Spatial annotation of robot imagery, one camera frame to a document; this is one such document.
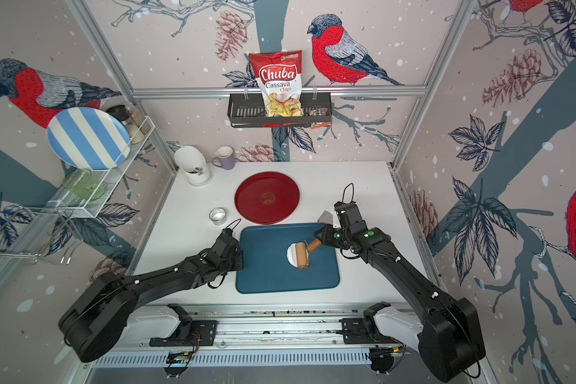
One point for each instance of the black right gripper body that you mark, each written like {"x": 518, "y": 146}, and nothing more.
{"x": 334, "y": 237}

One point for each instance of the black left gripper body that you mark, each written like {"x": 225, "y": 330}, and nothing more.
{"x": 235, "y": 264}

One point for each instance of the wooden rolling pin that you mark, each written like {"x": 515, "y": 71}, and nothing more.
{"x": 302, "y": 251}

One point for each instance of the teal plastic tray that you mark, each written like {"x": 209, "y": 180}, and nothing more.
{"x": 266, "y": 267}

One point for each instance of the white dough piece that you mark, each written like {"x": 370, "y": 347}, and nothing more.
{"x": 291, "y": 255}

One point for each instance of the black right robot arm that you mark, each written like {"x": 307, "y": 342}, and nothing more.
{"x": 447, "y": 332}

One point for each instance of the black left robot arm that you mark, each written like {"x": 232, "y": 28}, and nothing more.
{"x": 95, "y": 322}

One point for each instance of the small round metal cutter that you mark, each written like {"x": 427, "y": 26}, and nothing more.
{"x": 218, "y": 216}

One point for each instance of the round red tray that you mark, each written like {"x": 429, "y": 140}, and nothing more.
{"x": 267, "y": 198}

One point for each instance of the purple mug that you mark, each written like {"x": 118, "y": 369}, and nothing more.
{"x": 224, "y": 158}

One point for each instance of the white cutlery holder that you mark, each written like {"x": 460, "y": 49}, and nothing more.
{"x": 193, "y": 164}

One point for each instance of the green glass cup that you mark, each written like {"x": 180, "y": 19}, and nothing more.
{"x": 85, "y": 185}

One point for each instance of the red cassava chips bag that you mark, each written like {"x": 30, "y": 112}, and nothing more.
{"x": 279, "y": 77}

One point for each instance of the dark lid spice jar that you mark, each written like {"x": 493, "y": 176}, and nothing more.
{"x": 121, "y": 113}

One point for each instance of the blue white striped plate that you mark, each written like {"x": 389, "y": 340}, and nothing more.
{"x": 88, "y": 139}

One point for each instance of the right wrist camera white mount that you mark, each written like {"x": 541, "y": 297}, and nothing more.
{"x": 348, "y": 214}

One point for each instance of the metal spatula wooden handle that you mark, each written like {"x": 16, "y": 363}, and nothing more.
{"x": 326, "y": 218}

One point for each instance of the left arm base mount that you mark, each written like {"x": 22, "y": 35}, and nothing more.
{"x": 188, "y": 332}

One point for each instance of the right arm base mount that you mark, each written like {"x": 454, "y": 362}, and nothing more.
{"x": 364, "y": 330}

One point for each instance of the black wire wall basket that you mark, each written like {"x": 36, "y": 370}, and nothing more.
{"x": 249, "y": 111}

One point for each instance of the white wire wall shelf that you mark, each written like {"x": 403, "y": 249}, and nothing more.
{"x": 81, "y": 213}

